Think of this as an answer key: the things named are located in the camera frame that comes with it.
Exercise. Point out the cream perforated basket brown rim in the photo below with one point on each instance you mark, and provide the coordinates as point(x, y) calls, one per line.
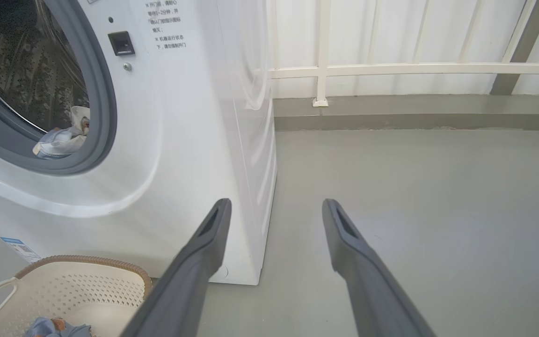
point(87, 290)

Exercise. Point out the white front-load washing machine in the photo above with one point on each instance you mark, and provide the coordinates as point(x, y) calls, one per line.
point(180, 140)

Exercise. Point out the white metal railing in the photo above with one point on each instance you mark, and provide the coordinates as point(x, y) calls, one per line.
point(322, 47)

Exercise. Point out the blue garment cream lining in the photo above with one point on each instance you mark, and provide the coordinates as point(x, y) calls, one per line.
point(59, 142)

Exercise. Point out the grey metal post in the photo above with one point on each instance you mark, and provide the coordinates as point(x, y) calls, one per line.
point(522, 47)

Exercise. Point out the blue garment orange print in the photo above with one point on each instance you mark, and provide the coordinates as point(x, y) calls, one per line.
point(49, 328)

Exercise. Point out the black door lock slot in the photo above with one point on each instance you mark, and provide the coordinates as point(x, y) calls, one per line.
point(121, 43)

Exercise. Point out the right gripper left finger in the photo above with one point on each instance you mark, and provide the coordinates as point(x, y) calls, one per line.
point(190, 281)

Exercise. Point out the blue energy label sticker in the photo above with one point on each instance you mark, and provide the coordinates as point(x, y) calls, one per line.
point(21, 249)

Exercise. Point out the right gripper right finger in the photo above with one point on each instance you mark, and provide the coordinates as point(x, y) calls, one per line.
point(372, 290)

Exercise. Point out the stainless steel washing machine drum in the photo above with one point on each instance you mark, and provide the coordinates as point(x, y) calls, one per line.
point(26, 70)

